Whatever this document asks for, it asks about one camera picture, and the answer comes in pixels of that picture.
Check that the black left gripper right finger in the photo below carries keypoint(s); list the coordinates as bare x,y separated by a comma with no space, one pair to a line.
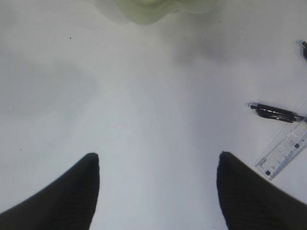
249,202

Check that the black pen left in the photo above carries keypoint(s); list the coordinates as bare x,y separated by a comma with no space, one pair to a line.
274,113

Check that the black pen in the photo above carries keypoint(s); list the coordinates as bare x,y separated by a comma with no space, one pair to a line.
274,113
302,48

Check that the black pen middle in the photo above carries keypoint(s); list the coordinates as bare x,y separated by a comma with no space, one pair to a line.
302,48

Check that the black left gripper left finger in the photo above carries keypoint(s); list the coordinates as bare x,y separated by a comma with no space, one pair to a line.
68,203

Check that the pale green wavy glass plate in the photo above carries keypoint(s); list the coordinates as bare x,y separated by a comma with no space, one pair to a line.
146,12

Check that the clear plastic ruler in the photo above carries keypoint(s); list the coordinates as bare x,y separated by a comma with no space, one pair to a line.
283,150

